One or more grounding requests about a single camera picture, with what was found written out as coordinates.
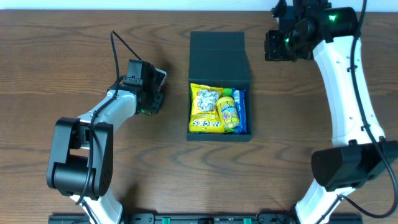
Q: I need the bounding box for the yellow snack bag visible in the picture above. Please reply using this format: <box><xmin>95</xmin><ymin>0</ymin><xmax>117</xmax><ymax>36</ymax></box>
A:
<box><xmin>188</xmin><ymin>83</ymin><xmax>224</xmax><ymax>134</ymax></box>

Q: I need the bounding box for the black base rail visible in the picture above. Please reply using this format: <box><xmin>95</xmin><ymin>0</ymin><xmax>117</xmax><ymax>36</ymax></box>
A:
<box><xmin>48</xmin><ymin>213</ymin><xmax>363</xmax><ymax>224</ymax></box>

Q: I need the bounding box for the black gift box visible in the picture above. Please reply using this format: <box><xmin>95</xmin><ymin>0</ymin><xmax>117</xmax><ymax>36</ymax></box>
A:
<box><xmin>187</xmin><ymin>31</ymin><xmax>253</xmax><ymax>142</ymax></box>

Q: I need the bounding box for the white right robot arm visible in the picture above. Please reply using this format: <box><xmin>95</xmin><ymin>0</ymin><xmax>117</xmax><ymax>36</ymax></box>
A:
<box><xmin>264</xmin><ymin>1</ymin><xmax>397</xmax><ymax>223</ymax></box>

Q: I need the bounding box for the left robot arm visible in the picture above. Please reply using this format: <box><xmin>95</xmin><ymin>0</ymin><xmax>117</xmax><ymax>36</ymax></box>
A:
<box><xmin>46</xmin><ymin>60</ymin><xmax>167</xmax><ymax>223</ymax></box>

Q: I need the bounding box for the yellow mentos gum can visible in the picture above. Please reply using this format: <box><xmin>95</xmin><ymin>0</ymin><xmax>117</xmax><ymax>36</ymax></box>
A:
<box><xmin>216</xmin><ymin>95</ymin><xmax>240</xmax><ymax>130</ymax></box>

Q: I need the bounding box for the green red chocolate bar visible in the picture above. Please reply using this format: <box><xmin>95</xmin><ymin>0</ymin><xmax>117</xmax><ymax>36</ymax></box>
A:
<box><xmin>140</xmin><ymin>109</ymin><xmax>153</xmax><ymax>116</ymax></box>

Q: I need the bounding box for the blue Oreo cookie pack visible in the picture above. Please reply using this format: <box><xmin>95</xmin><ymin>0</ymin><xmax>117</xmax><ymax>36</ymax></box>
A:
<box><xmin>232</xmin><ymin>88</ymin><xmax>248</xmax><ymax>134</ymax></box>

